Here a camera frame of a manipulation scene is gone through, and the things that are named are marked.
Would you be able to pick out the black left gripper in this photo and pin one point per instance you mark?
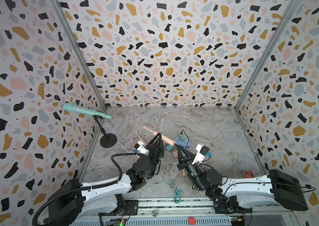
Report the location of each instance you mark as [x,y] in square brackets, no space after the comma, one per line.
[157,149]

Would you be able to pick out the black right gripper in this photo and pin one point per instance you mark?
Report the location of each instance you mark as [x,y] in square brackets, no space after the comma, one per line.
[188,166]

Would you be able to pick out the teal charger cube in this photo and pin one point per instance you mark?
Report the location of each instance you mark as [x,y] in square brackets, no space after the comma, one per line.
[169,148]

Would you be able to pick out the green charger plug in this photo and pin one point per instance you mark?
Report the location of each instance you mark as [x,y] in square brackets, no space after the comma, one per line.
[182,136]

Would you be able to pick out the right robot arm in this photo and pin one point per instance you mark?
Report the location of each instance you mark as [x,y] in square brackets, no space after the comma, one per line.
[241,195]

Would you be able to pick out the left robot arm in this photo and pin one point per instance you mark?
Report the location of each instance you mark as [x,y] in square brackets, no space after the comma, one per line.
[76,199]

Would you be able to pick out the blue power strip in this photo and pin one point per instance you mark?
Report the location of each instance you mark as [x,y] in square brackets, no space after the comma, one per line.
[186,143]

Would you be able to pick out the red smartphone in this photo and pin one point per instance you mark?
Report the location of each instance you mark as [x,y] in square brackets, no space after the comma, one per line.
[248,174]

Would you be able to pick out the red button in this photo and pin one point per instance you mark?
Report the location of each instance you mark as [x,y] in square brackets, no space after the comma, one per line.
[191,221]

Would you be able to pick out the mint green microphone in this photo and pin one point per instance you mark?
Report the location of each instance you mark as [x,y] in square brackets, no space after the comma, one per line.
[72,108]

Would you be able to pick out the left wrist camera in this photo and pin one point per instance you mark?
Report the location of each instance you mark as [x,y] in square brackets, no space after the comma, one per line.
[140,149]

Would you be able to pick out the metal base rail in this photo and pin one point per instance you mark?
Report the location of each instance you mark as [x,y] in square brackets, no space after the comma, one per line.
[164,212]

